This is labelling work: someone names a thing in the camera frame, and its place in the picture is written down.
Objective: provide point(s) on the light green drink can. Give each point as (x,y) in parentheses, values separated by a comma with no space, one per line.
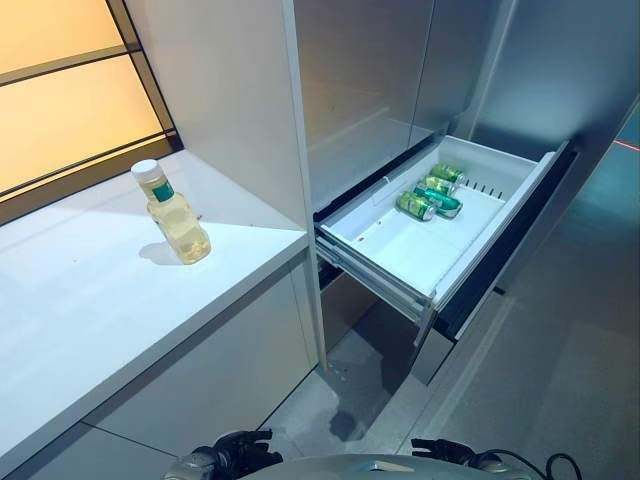
(414,204)
(447,172)
(440,185)

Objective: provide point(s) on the white fridge drawer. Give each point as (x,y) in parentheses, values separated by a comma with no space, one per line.
(400,245)

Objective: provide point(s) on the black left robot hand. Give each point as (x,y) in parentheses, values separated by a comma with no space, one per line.
(247,462)

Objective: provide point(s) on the grey robot torso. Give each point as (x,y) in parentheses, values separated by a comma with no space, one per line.
(360,475)

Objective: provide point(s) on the dark green drink can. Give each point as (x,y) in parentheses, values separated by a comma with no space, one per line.
(442,202)

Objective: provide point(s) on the tall white cabinet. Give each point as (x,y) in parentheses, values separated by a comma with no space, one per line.
(225,100)

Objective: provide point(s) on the orange lit window dark frame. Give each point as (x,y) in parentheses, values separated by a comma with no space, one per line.
(50,115)

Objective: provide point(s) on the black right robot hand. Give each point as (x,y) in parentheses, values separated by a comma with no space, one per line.
(450,462)

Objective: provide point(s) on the clear tea bottle white cap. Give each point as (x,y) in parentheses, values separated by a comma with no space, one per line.
(175,220)

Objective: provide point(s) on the silver fridge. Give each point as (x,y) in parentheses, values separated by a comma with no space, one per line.
(360,75)

